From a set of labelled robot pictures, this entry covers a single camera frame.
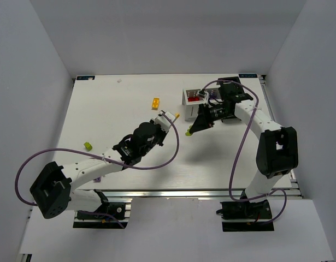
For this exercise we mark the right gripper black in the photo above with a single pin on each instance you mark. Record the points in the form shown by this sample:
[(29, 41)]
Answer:
[(205, 116)]

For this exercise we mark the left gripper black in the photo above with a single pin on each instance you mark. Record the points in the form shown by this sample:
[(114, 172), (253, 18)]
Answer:
[(159, 134)]

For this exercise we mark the red lego brick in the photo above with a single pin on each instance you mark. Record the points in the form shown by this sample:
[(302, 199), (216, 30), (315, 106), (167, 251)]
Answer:
[(194, 99)]

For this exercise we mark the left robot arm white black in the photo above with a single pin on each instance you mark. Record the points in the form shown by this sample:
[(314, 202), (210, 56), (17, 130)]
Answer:
[(57, 188)]

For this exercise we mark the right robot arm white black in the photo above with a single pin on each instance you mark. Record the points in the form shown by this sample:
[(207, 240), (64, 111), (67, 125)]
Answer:
[(277, 152)]

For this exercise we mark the white double bin container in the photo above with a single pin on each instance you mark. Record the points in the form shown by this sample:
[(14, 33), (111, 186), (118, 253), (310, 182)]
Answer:
[(191, 109)]

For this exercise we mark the orange yellow lego brick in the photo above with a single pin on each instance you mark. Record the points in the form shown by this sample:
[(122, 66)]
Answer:
[(155, 104)]

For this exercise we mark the black double bin container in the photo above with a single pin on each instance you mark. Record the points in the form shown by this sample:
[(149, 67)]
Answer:
[(231, 93)]

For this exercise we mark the blue label right corner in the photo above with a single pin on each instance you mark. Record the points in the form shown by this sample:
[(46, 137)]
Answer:
[(247, 75)]

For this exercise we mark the blue label corner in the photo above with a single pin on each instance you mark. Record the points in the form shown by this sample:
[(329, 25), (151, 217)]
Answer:
[(247, 75), (85, 78)]

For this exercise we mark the small green lego left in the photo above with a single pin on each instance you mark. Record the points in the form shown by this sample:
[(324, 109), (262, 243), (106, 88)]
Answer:
[(88, 146)]

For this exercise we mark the blue label left corner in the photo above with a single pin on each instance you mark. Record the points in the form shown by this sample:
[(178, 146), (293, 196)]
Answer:
[(85, 78)]

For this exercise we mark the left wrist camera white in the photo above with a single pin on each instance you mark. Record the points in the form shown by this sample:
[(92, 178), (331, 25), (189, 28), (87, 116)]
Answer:
[(165, 120)]

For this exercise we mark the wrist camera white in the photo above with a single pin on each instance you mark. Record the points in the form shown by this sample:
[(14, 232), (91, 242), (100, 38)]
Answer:
[(203, 96), (165, 120)]

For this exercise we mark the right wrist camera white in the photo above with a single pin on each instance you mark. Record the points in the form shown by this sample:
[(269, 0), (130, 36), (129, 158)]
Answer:
[(203, 96)]

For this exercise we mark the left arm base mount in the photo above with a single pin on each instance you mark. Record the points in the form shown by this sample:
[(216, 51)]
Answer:
[(108, 215)]

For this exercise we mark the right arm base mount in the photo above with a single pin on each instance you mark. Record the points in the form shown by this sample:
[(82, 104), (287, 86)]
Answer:
[(246, 216)]

